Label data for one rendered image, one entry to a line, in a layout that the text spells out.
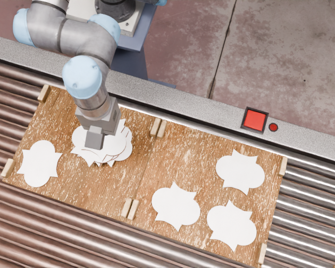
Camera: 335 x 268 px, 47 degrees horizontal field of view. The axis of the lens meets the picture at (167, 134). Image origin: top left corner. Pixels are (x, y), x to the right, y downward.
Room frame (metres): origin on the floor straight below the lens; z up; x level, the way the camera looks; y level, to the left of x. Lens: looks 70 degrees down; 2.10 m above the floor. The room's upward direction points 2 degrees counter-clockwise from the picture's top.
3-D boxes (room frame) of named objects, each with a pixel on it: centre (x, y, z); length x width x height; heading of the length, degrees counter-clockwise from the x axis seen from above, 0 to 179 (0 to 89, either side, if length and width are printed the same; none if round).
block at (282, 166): (0.29, -0.35, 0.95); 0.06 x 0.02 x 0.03; 160
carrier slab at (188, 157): (0.23, -0.12, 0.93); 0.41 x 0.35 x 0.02; 70
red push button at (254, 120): (0.46, -0.29, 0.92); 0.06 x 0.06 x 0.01; 69
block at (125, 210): (0.19, 0.13, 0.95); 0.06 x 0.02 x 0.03; 160
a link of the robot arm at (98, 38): (0.48, 0.16, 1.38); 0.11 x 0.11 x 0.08; 75
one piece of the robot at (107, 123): (0.35, 0.18, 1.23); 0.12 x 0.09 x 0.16; 165
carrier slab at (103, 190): (0.38, 0.27, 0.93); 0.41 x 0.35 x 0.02; 70
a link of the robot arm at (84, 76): (0.38, 0.17, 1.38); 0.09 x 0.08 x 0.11; 165
